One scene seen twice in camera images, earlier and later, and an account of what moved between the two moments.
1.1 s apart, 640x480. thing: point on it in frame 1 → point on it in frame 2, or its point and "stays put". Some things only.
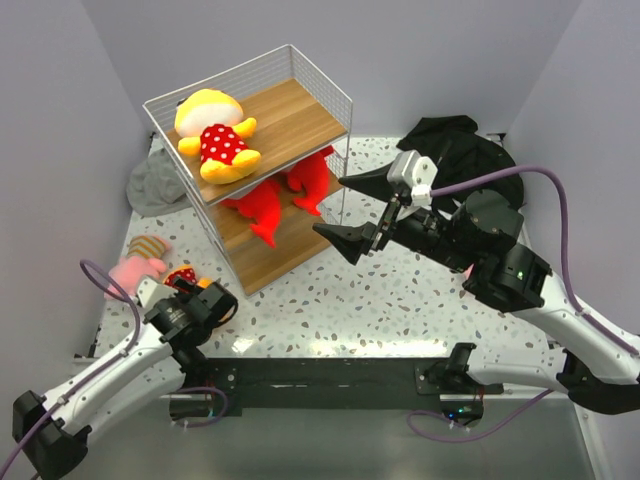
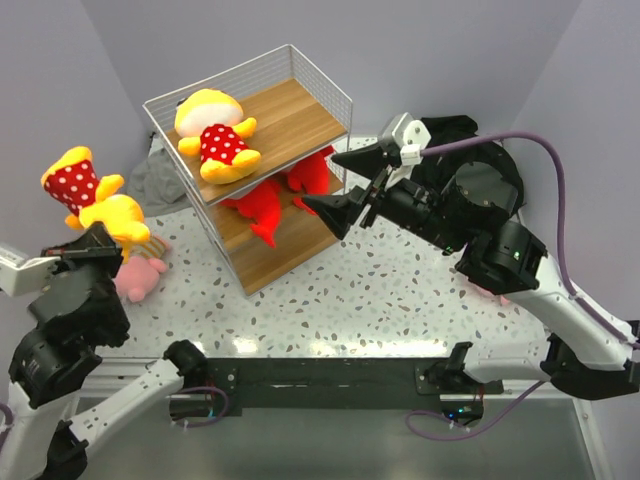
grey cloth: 154,187 stays put
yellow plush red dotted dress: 213,125 stays put
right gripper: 352,241 → 339,210
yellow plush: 186,273 → 72,177
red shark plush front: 263,203 stays put
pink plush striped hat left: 143,261 stays put
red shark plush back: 311,175 stays put
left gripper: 194,291 → 96,242
